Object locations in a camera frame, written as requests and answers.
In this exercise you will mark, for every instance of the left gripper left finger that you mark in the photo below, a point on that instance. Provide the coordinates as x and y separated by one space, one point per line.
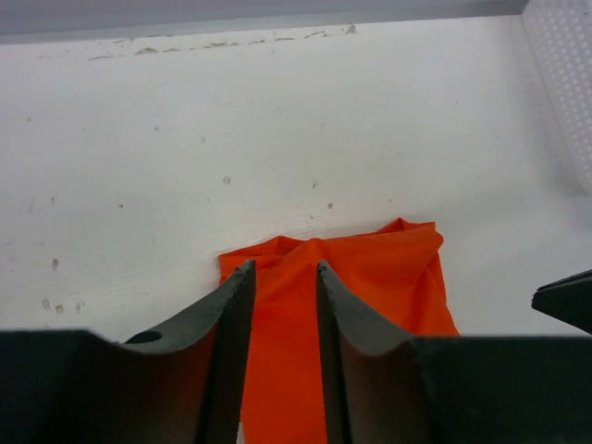
180 381

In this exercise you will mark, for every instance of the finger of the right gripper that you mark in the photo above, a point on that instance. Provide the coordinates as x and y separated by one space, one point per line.
568 300

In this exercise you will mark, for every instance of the white plastic basket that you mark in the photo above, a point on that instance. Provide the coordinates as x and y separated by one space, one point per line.
560 36

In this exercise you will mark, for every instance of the orange t shirt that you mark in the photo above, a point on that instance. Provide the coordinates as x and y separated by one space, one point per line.
396 270

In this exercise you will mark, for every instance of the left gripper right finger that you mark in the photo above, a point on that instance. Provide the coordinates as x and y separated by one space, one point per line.
381 384

